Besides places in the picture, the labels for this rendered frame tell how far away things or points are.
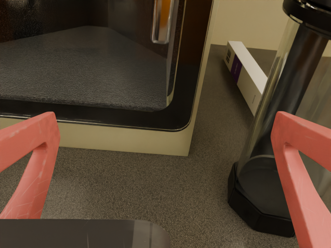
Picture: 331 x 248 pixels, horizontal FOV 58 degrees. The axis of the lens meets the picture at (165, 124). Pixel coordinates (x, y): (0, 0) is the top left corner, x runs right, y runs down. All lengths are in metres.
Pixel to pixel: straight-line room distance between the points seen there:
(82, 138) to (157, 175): 0.11
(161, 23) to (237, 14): 0.54
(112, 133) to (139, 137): 0.03
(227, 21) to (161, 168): 0.48
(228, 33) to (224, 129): 0.37
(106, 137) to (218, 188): 0.15
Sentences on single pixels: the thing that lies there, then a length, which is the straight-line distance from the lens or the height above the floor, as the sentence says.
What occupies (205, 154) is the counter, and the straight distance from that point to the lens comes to 0.41.
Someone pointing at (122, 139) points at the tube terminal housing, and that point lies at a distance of 0.39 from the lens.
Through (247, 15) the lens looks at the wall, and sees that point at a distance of 0.78.
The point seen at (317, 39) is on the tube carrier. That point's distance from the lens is 0.24.
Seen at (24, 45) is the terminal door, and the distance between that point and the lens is 0.33.
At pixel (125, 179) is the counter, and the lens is 0.37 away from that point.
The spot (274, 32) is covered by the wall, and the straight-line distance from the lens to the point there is 0.81.
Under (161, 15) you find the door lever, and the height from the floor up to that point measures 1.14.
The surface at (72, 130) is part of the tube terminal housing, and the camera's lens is 0.39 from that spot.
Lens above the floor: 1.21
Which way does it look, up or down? 37 degrees down
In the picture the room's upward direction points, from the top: 7 degrees clockwise
